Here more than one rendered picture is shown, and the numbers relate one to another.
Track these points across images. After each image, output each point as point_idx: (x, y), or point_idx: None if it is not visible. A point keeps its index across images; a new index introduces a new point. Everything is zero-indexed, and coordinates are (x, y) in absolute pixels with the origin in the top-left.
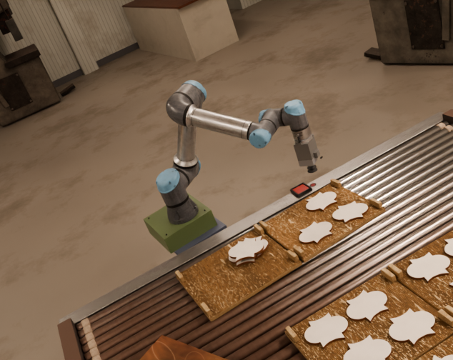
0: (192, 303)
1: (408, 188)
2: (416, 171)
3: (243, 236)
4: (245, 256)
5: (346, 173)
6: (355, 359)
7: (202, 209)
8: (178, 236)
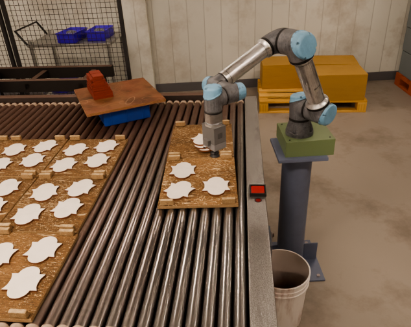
0: None
1: (163, 233)
2: (181, 256)
3: (231, 149)
4: (196, 136)
5: (247, 223)
6: (78, 145)
7: (292, 139)
8: (279, 132)
